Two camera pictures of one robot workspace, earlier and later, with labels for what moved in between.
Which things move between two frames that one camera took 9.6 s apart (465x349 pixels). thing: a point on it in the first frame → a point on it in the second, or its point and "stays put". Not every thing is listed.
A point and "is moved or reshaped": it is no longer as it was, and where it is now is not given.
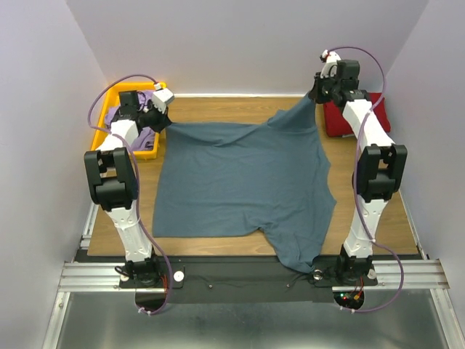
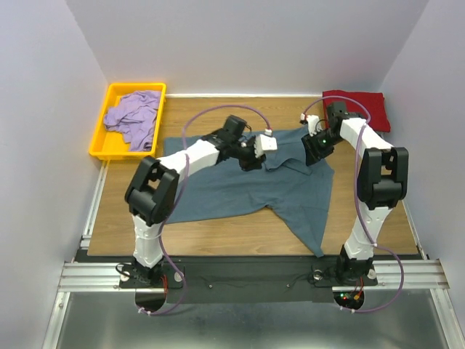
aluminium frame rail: x=417 y=271 stays put
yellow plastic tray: x=110 y=99 stays put
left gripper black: x=160 y=121 → x=250 y=158
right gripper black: x=319 y=91 → x=311 y=152
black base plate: x=244 y=280 stays put
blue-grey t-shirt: x=217 y=178 is moved or reshaped
